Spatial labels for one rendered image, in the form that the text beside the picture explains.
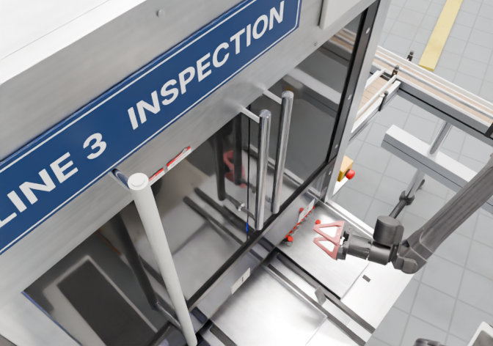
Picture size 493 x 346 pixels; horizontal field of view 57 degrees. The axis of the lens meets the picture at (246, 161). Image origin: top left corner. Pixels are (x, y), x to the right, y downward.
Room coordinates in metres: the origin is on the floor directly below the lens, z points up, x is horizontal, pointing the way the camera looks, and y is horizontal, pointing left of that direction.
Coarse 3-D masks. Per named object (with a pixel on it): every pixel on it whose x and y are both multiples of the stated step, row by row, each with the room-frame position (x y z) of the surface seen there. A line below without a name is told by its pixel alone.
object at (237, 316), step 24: (240, 288) 0.56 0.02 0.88; (264, 288) 0.56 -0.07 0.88; (288, 288) 0.56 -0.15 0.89; (216, 312) 0.48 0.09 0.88; (240, 312) 0.48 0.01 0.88; (264, 312) 0.48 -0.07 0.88; (288, 312) 0.48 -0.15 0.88; (312, 312) 0.48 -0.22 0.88; (240, 336) 0.40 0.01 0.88; (264, 336) 0.40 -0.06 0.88; (288, 336) 0.40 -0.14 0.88; (312, 336) 0.40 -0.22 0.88
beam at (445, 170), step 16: (400, 128) 1.58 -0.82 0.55; (384, 144) 1.53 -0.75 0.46; (400, 144) 1.48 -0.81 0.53; (416, 144) 1.47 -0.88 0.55; (416, 160) 1.41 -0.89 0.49; (432, 160) 1.37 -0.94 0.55; (448, 160) 1.37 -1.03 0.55; (432, 176) 1.34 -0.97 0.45; (448, 176) 1.30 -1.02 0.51; (464, 176) 1.27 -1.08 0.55
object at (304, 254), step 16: (320, 208) 0.88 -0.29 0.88; (304, 224) 0.81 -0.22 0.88; (352, 224) 0.80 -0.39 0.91; (304, 240) 0.75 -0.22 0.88; (288, 256) 0.67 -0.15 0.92; (304, 256) 0.68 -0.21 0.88; (320, 256) 0.69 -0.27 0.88; (320, 272) 0.62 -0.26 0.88; (336, 272) 0.63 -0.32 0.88; (352, 272) 0.63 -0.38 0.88; (336, 288) 0.57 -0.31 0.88
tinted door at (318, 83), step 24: (360, 24) 0.86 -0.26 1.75; (336, 48) 0.79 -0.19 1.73; (288, 72) 0.66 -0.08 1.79; (312, 72) 0.72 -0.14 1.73; (336, 72) 0.81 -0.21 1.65; (264, 96) 0.60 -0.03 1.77; (312, 96) 0.74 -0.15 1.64; (336, 96) 0.83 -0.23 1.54; (312, 120) 0.75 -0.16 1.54; (336, 120) 0.86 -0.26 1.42; (288, 144) 0.68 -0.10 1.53; (312, 144) 0.77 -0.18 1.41; (288, 168) 0.69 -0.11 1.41; (312, 168) 0.79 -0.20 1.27; (288, 192) 0.71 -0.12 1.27; (264, 216) 0.63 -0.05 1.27
